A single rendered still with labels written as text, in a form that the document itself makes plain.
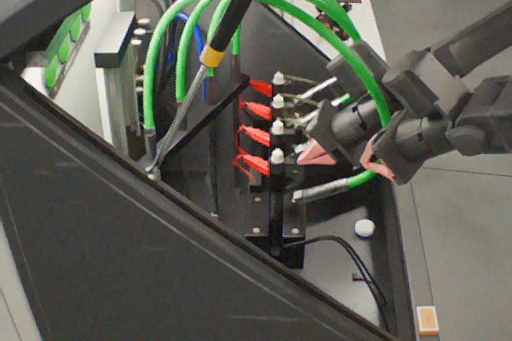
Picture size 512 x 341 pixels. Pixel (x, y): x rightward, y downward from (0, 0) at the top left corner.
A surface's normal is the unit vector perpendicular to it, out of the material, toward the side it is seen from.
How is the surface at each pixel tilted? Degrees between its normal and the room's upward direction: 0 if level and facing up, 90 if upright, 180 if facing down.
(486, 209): 0
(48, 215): 90
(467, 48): 65
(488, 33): 70
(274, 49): 90
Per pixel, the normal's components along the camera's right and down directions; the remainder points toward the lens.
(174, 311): -0.04, 0.59
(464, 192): 0.00, -0.81
